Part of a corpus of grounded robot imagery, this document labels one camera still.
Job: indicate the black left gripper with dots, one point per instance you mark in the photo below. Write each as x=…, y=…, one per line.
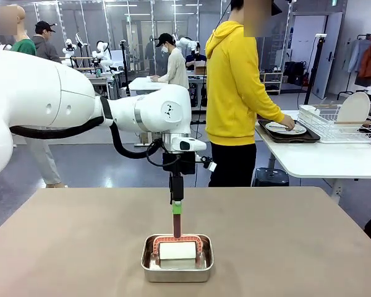
x=185, y=162

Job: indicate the brown plastic serving tray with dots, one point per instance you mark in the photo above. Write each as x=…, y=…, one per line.
x=309, y=136

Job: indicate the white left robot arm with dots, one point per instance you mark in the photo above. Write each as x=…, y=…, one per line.
x=34, y=92

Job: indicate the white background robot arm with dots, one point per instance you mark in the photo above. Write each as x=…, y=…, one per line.
x=185, y=43
x=102, y=55

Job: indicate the person's right forearm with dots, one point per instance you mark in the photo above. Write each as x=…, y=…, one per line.
x=270, y=106

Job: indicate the person's right hand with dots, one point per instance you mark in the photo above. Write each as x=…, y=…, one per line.
x=288, y=122

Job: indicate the cardboard box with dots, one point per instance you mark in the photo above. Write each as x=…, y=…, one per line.
x=146, y=138

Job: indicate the rectangular stainless steel tin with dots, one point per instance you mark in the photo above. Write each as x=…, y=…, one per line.
x=176, y=275

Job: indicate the black round stool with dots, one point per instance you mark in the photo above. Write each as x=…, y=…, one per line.
x=270, y=177

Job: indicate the person in yellow hoodie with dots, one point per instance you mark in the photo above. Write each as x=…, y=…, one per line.
x=232, y=86

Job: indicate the person in cream sweater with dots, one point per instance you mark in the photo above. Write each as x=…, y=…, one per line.
x=176, y=68

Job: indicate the person in dark clothes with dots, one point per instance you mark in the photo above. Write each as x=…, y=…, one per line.
x=196, y=57

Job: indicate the white side table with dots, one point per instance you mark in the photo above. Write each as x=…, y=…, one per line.
x=327, y=157

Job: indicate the black tripod stand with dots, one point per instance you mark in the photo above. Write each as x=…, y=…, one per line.
x=315, y=71

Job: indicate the man in grey hoodie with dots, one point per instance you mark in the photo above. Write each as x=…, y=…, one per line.
x=44, y=46

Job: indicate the light blue hanging shirt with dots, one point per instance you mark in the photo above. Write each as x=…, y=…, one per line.
x=355, y=54

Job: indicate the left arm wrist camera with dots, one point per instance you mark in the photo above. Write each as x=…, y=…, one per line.
x=209, y=164

